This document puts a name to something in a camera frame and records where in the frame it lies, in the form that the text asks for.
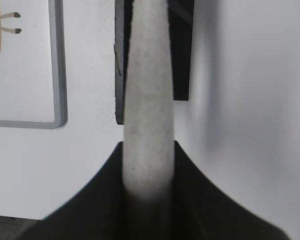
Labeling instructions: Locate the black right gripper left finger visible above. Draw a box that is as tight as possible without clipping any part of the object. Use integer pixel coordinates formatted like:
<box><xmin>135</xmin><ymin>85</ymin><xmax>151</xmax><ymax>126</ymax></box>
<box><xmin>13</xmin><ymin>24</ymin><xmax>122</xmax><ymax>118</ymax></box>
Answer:
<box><xmin>14</xmin><ymin>140</ymin><xmax>131</xmax><ymax>240</ymax></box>

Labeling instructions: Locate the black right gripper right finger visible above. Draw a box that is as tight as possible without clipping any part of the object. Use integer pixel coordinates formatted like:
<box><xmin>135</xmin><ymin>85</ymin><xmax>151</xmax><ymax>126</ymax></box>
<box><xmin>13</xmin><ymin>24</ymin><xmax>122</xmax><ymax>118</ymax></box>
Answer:
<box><xmin>164</xmin><ymin>139</ymin><xmax>291</xmax><ymax>240</ymax></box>

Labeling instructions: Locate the white-handled kitchen knife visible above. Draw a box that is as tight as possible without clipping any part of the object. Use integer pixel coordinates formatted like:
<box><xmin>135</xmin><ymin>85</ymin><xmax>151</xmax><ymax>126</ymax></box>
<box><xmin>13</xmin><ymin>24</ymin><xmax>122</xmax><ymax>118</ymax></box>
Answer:
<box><xmin>122</xmin><ymin>0</ymin><xmax>174</xmax><ymax>201</ymax></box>

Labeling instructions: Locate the white grey-rimmed cutting board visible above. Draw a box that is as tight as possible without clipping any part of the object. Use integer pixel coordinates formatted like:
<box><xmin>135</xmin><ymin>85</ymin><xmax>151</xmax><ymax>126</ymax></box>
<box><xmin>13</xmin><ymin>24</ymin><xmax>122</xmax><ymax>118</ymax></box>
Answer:
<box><xmin>0</xmin><ymin>0</ymin><xmax>68</xmax><ymax>129</ymax></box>

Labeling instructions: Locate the black knife stand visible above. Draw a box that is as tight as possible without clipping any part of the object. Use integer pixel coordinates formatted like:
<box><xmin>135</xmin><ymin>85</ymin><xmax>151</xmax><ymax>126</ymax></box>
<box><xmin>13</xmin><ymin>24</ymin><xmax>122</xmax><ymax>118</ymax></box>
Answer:
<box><xmin>114</xmin><ymin>0</ymin><xmax>194</xmax><ymax>125</ymax></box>

